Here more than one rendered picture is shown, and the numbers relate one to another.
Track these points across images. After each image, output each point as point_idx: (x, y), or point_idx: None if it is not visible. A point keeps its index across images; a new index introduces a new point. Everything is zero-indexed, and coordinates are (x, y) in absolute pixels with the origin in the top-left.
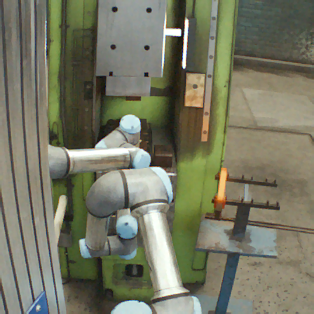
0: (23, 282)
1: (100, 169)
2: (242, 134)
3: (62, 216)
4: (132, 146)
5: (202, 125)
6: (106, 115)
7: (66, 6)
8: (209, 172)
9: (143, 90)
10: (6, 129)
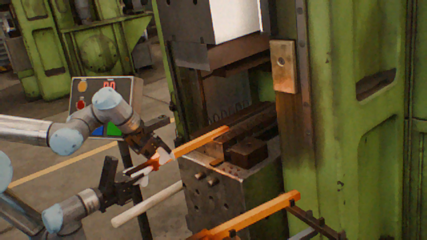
0: None
1: (3, 139)
2: None
3: (165, 195)
4: (69, 123)
5: (303, 121)
6: (263, 96)
7: None
8: (325, 194)
9: (203, 61)
10: None
